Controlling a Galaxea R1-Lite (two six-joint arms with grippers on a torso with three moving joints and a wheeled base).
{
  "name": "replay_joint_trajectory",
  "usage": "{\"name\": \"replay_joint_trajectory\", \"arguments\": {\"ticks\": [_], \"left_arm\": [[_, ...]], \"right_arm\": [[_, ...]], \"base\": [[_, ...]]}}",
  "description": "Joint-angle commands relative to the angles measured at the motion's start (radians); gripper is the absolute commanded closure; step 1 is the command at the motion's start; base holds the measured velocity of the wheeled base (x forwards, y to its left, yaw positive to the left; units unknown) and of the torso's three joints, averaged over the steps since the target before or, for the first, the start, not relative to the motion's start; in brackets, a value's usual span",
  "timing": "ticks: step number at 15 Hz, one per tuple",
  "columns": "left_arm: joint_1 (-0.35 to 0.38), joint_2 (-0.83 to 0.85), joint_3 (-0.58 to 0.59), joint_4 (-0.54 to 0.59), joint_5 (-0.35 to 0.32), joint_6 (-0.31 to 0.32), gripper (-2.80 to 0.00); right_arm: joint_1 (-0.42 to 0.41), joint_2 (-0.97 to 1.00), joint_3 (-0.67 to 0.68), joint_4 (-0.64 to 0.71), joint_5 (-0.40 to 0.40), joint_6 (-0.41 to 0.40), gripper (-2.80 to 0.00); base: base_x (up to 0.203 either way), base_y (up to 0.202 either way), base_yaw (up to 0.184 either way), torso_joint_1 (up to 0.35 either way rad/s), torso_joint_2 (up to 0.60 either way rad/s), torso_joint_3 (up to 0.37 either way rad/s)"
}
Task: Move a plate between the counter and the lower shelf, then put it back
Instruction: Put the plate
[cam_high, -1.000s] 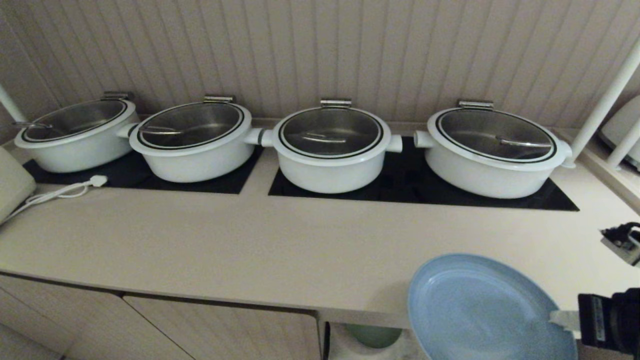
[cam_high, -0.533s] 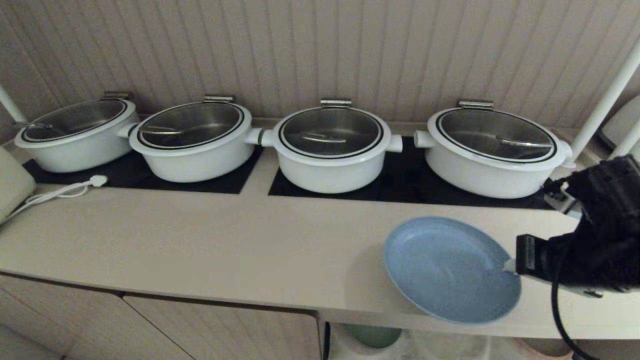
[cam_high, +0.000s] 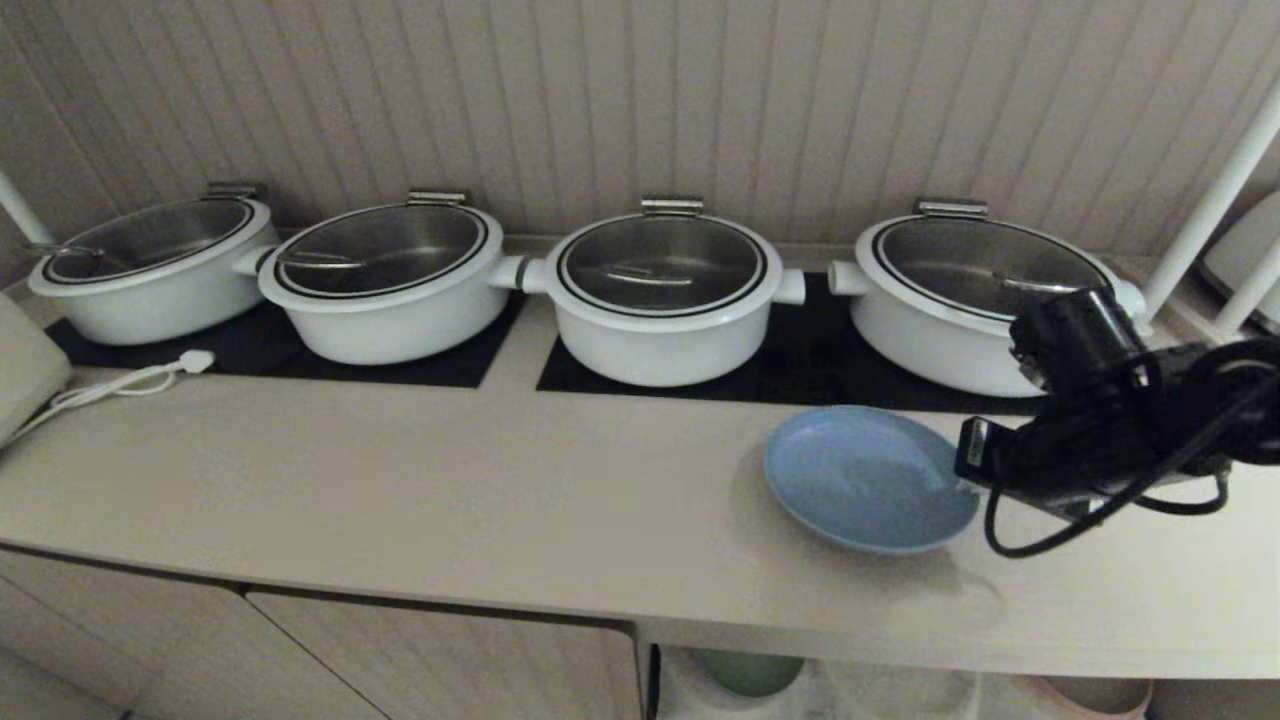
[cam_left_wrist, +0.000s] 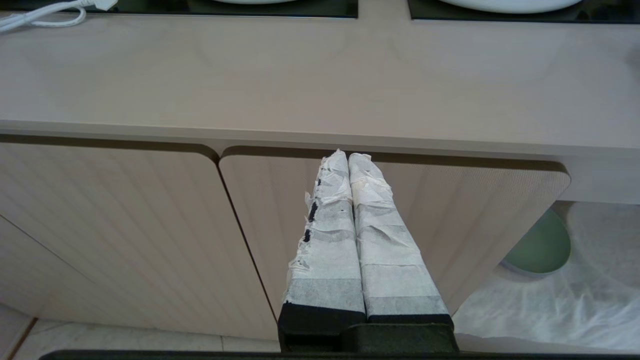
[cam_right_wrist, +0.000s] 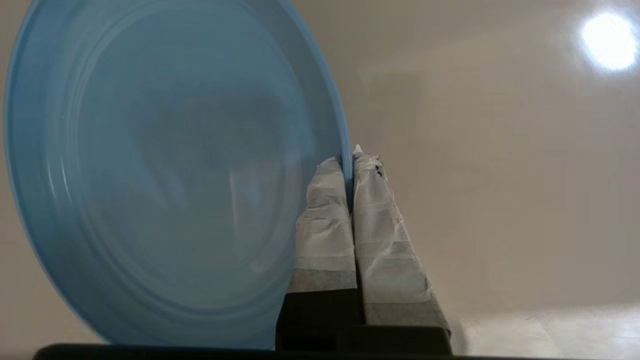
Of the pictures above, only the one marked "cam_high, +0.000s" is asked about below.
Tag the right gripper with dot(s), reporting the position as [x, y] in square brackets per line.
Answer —
[1050, 462]

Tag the blue plate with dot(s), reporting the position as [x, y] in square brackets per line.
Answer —
[860, 480]

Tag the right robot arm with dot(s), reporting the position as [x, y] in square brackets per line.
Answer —
[1085, 335]

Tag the white pot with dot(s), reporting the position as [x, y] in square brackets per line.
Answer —
[400, 330]
[650, 350]
[920, 345]
[150, 310]

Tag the glass pot lid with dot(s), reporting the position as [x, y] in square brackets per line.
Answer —
[150, 238]
[385, 248]
[662, 262]
[975, 265]

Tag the pink bowl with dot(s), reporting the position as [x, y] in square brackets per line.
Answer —
[1095, 700]

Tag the black cooktop panel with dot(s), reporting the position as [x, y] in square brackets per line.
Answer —
[810, 370]
[260, 352]

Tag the white rack pole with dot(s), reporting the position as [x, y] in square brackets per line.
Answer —
[1250, 290]
[1210, 200]

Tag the green bowl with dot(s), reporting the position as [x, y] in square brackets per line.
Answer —
[748, 672]

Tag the beige appliance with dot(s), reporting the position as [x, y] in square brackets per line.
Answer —
[25, 370]

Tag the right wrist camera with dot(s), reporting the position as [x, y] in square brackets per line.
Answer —
[972, 452]

